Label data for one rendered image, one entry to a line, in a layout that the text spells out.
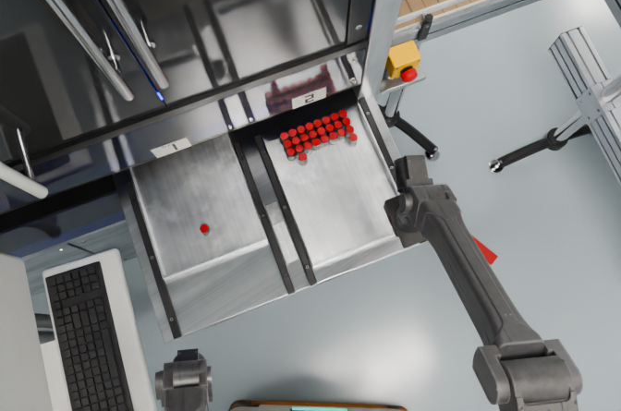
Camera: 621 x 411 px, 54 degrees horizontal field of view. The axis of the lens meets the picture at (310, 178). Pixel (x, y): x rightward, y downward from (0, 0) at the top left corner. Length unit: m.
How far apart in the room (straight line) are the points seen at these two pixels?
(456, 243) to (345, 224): 0.59
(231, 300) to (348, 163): 0.44
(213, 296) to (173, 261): 0.13
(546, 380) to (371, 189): 0.84
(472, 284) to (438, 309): 1.52
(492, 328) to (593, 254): 1.79
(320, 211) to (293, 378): 0.99
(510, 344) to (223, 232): 0.87
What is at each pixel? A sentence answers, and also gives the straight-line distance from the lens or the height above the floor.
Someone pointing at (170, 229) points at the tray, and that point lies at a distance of 1.53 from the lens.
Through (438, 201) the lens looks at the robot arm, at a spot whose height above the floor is 1.37.
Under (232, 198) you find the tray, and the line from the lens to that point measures 1.52.
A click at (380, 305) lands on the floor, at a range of 2.36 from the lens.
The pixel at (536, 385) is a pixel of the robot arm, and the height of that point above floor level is 1.61.
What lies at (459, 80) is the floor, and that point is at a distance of 2.64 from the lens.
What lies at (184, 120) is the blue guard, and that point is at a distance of 1.32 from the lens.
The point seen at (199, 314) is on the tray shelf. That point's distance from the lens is 1.49.
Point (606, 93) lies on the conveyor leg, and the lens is 2.12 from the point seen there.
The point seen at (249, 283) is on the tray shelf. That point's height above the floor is 0.88.
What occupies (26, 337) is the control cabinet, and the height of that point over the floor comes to 0.88.
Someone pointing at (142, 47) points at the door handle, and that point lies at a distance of 0.90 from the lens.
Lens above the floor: 2.35
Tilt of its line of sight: 75 degrees down
